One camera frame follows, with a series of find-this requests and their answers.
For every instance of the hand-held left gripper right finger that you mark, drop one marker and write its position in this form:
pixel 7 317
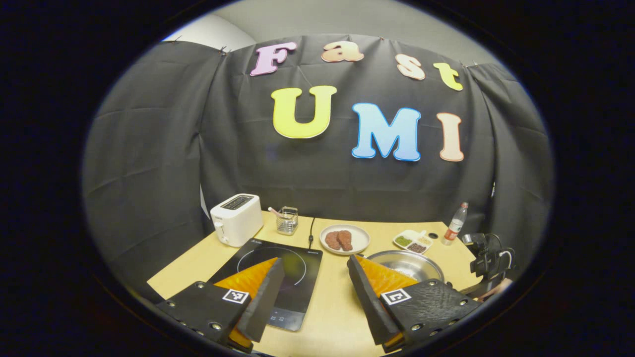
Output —
pixel 367 302

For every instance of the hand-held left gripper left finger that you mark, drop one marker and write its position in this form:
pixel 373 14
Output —
pixel 265 302

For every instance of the black induction cooktop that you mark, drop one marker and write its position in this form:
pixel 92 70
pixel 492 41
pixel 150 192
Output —
pixel 302 258

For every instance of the plastic bottle red label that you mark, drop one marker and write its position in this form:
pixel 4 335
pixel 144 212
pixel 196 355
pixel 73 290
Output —
pixel 454 227

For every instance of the white round plate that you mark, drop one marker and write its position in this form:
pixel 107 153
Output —
pixel 359 240

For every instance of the brown meat patty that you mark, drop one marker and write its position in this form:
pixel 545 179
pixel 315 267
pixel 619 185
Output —
pixel 332 241
pixel 345 240

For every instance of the white divided dish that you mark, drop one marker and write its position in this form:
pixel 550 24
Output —
pixel 412 242

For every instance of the white toaster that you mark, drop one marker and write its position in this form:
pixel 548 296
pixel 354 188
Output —
pixel 237 220

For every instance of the pink stick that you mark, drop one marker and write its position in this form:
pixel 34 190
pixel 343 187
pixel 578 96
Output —
pixel 274 211

